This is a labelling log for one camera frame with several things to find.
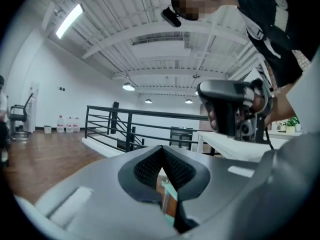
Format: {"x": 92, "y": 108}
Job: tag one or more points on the small white bin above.
{"x": 47, "y": 129}

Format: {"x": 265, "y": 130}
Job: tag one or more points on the white water dispenser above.
{"x": 32, "y": 109}

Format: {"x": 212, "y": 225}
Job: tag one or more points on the large pendant lamp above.
{"x": 128, "y": 86}

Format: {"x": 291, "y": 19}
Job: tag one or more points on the small pendant lamp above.
{"x": 148, "y": 101}
{"x": 188, "y": 101}

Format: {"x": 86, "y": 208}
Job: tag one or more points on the person's right hand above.
{"x": 213, "y": 119}

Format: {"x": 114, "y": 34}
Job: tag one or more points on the clear water jug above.
{"x": 60, "y": 125}
{"x": 76, "y": 126}
{"x": 69, "y": 126}

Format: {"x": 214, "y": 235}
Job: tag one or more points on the black metal railing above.
{"x": 130, "y": 124}

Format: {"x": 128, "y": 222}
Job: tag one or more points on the black wall switch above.
{"x": 62, "y": 89}

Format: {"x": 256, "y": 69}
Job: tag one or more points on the black head camera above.
{"x": 171, "y": 17}

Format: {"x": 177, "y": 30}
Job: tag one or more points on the green potted plant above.
{"x": 291, "y": 124}

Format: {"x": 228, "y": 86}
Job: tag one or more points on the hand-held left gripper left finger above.
{"x": 100, "y": 184}

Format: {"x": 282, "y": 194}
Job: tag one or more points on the white railing base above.
{"x": 100, "y": 145}

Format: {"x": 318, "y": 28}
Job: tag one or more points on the person's black shirt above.
{"x": 280, "y": 29}

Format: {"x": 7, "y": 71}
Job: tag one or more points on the black office chair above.
{"x": 18, "y": 115}

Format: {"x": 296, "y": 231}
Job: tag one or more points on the person's right forearm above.
{"x": 280, "y": 106}

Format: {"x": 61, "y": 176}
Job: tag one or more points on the white table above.
{"x": 232, "y": 146}

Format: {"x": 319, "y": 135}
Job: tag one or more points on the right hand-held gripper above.
{"x": 226, "y": 119}

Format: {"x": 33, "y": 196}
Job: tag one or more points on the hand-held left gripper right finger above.
{"x": 220, "y": 184}

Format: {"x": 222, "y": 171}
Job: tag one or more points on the fluorescent ceiling light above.
{"x": 69, "y": 21}

